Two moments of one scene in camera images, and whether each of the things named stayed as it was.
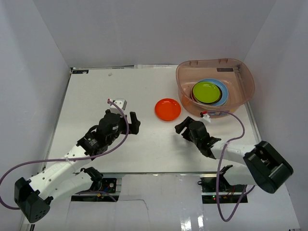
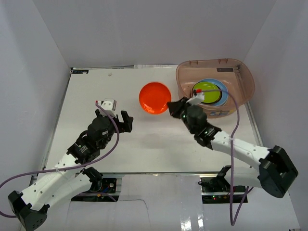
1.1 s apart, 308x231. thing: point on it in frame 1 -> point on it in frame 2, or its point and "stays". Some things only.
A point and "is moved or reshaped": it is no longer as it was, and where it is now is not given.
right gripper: [179, 128] -> [175, 108]
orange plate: [167, 109] is moved or reshaped
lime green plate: [206, 92] stays
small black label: [80, 71] stays
